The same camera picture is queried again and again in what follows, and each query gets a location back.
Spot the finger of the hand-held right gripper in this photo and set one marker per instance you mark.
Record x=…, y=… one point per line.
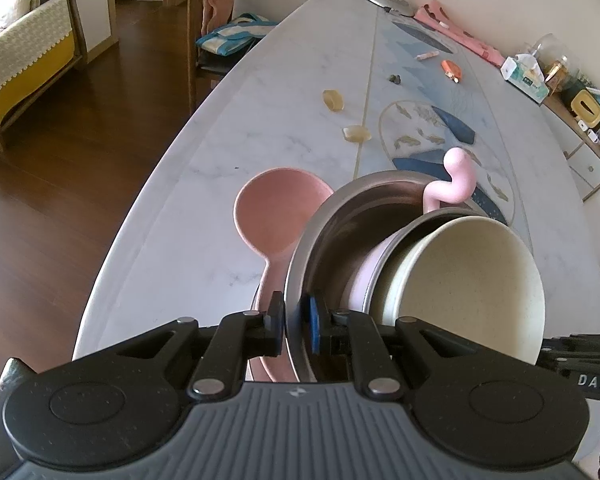
x=585, y=350

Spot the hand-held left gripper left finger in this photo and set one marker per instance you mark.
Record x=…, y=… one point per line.
x=275, y=330

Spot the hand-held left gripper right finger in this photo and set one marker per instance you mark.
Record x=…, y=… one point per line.
x=314, y=325

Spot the large steel bowl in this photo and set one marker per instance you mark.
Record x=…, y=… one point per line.
x=350, y=220

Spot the pink bear-shaped plate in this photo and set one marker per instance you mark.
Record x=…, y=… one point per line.
x=275, y=210

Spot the small steel bowl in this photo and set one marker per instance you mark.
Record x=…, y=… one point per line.
x=405, y=232

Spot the cream bowl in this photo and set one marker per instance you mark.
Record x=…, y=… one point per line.
x=470, y=285

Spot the pink spoon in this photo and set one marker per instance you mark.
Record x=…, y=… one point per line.
x=457, y=180

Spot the white drawer cabinet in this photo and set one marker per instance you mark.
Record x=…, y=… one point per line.
x=587, y=160

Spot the translucent yellow piece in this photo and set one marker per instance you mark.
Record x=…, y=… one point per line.
x=356, y=133
x=333, y=100

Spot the yellow tissue holder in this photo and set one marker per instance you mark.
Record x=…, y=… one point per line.
x=586, y=109

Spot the blue printed table mat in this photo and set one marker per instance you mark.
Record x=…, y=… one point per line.
x=430, y=105

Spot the small dark object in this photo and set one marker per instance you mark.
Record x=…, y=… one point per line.
x=395, y=79

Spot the tissue box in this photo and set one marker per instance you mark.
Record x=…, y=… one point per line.
x=525, y=80

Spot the orange plastic piece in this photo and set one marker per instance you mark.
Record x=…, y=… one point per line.
x=451, y=71

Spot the round glass jar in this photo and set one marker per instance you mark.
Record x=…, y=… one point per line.
x=555, y=55

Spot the striped blue bag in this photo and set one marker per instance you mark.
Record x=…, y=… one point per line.
x=235, y=35

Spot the pink cloth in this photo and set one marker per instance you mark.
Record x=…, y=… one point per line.
x=455, y=30

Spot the sofa with cream cover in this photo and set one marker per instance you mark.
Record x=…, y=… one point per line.
x=25, y=45

